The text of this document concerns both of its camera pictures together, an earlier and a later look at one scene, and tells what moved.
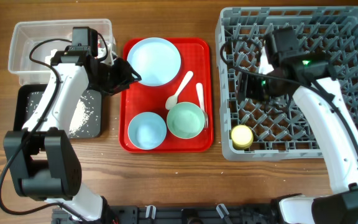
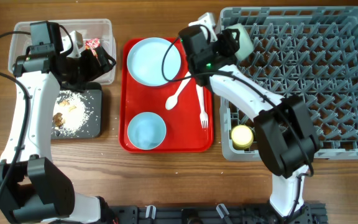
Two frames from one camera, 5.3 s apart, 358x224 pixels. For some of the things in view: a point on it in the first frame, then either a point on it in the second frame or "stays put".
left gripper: (125, 76) to (94, 69)
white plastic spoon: (173, 99) stays put
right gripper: (247, 88) to (230, 45)
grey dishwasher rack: (346, 37) stays put
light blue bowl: (146, 130) stays put
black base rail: (150, 214) stays put
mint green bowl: (185, 120) to (246, 45)
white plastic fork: (199, 89) stays put
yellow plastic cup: (242, 137) stays put
